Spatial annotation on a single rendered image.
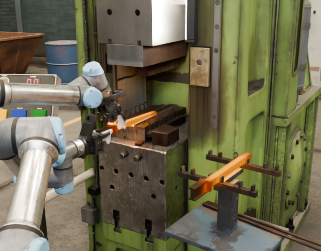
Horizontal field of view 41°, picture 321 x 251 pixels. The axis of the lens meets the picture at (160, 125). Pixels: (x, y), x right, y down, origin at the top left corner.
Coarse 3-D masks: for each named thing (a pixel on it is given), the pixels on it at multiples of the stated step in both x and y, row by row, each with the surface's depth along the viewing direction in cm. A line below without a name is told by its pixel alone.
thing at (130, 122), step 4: (148, 112) 217; (152, 112) 217; (156, 112) 219; (140, 116) 209; (144, 116) 209; (148, 116) 212; (128, 120) 201; (132, 120) 201; (136, 120) 203; (140, 120) 206; (116, 124) 193; (128, 124) 198; (132, 124) 201; (100, 128) 184; (104, 128) 184; (108, 128) 185; (112, 128) 188; (116, 128) 190; (120, 128) 193; (100, 132) 182; (112, 132) 188; (116, 132) 189
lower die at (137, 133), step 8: (168, 104) 236; (144, 112) 225; (160, 112) 221; (168, 112) 223; (176, 112) 224; (184, 112) 232; (144, 120) 207; (152, 120) 210; (160, 120) 211; (184, 120) 234; (128, 128) 204; (136, 128) 201; (144, 128) 199; (152, 128) 205; (112, 136) 210; (120, 136) 208; (128, 136) 205; (136, 136) 203; (144, 136) 200
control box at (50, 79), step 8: (8, 80) 216; (16, 80) 216; (24, 80) 216; (32, 80) 215; (40, 80) 215; (48, 80) 214; (56, 80) 215; (8, 112) 213; (48, 112) 211; (56, 112) 216
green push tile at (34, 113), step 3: (33, 111) 211; (36, 111) 211; (39, 111) 210; (42, 111) 210; (45, 111) 210; (33, 114) 210; (36, 114) 210; (39, 114) 210; (42, 114) 210; (45, 114) 210
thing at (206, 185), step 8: (232, 160) 166; (240, 160) 166; (224, 168) 159; (232, 168) 161; (216, 176) 152; (224, 176) 156; (200, 184) 143; (208, 184) 146; (192, 192) 141; (200, 192) 145; (192, 200) 142
